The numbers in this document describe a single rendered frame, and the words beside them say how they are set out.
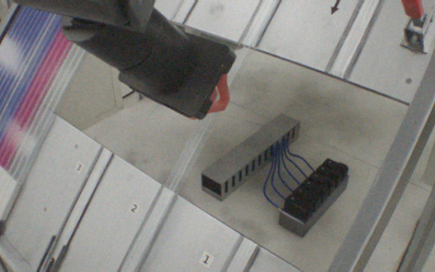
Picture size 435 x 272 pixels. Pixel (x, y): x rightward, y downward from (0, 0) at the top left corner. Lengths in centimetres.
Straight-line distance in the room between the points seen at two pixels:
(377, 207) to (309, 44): 18
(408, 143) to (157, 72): 22
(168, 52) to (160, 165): 56
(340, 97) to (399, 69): 72
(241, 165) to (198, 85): 45
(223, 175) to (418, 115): 46
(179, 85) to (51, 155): 30
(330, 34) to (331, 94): 69
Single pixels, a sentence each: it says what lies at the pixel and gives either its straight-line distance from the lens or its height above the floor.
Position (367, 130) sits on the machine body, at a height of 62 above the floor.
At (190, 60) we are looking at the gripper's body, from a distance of 36.
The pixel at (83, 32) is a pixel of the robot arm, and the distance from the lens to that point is 31.
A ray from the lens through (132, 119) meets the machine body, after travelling 102.
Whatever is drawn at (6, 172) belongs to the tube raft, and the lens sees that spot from 67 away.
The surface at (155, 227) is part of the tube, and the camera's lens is 46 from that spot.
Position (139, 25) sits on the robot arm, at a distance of 27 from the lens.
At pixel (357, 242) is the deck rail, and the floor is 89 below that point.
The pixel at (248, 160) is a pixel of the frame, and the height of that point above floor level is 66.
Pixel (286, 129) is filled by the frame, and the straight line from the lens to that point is 90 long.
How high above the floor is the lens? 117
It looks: 35 degrees down
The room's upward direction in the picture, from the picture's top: straight up
